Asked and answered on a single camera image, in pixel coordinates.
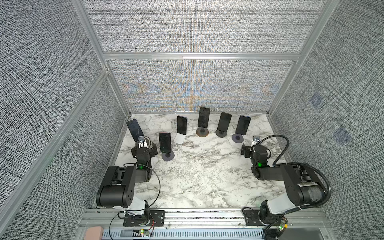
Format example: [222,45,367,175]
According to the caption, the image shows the pink-edged smartphone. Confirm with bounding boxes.
[159,132,172,153]

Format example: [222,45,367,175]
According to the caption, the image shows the teal-edged smartphone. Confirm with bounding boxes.
[127,119,144,142]

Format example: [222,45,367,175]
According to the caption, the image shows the blue-edged smartphone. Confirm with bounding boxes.
[177,116,188,135]

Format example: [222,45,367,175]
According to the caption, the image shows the black smartphone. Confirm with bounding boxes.
[198,107,210,128]
[217,112,232,132]
[235,116,251,136]

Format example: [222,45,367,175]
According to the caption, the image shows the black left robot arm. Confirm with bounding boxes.
[96,140,158,219]

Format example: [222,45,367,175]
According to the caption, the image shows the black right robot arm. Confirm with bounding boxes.
[241,144,332,225]

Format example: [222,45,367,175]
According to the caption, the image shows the purple round-base phone stand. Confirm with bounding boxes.
[162,151,175,162]

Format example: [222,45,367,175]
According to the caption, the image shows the lilac round-base phone stand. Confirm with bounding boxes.
[232,134,244,144]

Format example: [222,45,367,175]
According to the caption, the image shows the black smartphone on purple stand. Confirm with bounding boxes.
[235,116,251,136]

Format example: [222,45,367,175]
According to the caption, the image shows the white folding phone stand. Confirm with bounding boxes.
[174,133,186,145]

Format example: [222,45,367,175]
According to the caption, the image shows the dark grey round-base stand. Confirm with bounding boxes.
[215,130,228,138]

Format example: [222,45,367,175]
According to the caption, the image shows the black smartphone on grey stand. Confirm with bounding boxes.
[217,112,232,132]

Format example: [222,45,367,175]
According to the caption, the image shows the wooden round-base phone stand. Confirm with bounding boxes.
[196,127,209,138]

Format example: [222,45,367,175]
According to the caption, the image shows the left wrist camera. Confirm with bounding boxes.
[137,136,152,149]

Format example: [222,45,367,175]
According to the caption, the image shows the black corrugated cable conduit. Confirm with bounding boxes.
[254,134,332,209]

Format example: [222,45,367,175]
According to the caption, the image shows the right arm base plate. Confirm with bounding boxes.
[241,207,284,227]

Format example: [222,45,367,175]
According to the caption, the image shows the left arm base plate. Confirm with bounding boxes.
[123,210,166,228]

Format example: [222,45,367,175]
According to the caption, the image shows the aluminium front rail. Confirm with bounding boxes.
[75,208,337,240]

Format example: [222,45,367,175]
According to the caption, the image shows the pink object at rail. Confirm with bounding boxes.
[83,226,104,240]

